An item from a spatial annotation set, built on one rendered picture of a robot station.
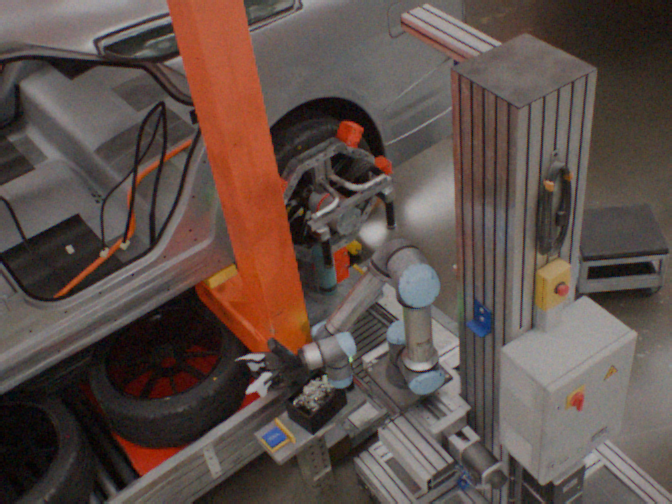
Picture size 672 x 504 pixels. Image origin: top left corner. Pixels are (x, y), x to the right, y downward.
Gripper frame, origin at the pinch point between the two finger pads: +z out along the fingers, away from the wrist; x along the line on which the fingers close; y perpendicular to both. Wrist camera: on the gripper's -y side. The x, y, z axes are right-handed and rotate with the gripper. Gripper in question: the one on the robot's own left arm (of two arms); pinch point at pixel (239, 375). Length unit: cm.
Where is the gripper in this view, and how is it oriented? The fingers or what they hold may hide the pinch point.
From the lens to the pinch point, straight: 253.5
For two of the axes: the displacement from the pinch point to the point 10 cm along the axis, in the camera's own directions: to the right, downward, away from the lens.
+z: -9.4, 3.0, -1.6
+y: 1.6, 8.1, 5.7
